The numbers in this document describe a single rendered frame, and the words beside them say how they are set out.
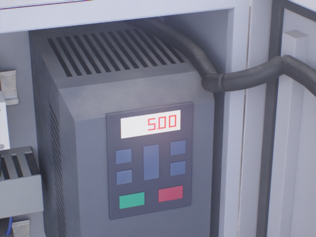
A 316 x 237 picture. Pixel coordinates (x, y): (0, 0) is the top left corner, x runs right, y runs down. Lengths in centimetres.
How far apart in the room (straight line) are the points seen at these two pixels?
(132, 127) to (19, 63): 18
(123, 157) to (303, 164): 14
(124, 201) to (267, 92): 14
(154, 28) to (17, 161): 19
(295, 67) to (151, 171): 15
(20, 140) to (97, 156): 19
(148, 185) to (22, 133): 19
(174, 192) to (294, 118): 12
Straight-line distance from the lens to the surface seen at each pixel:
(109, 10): 55
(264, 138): 63
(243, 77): 56
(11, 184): 73
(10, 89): 75
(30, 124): 77
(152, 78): 62
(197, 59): 63
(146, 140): 61
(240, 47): 59
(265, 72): 56
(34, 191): 74
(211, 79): 58
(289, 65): 56
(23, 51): 74
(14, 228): 83
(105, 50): 68
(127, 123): 59
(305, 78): 55
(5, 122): 67
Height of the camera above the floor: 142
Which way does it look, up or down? 27 degrees down
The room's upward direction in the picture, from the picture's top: straight up
